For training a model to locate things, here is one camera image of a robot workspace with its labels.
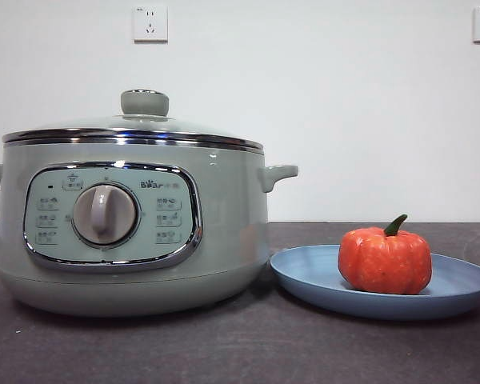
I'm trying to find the orange toy pumpkin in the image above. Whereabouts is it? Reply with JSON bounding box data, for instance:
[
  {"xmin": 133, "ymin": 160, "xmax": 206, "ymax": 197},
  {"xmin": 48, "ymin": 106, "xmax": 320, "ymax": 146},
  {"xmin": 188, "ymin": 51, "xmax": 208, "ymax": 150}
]
[{"xmin": 337, "ymin": 214, "xmax": 433, "ymax": 296}]

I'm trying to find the pale green electric steamer pot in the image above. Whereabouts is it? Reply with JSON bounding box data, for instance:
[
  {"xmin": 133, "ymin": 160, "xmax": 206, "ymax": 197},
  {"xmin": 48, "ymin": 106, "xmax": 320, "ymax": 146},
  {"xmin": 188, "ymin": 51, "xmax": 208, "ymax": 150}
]
[{"xmin": 0, "ymin": 138, "xmax": 299, "ymax": 318}]

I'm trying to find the glass lid with green knob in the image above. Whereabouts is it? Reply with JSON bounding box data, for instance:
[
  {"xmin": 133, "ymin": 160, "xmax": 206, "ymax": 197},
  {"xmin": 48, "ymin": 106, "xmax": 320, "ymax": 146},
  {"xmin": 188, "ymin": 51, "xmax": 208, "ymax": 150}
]
[{"xmin": 2, "ymin": 89, "xmax": 263, "ymax": 152}]

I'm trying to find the blue round plate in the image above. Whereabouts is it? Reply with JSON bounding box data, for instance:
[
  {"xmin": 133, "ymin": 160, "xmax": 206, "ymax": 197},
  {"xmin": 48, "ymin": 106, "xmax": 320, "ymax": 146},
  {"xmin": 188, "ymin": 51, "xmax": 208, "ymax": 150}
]
[{"xmin": 269, "ymin": 244, "xmax": 480, "ymax": 321}]

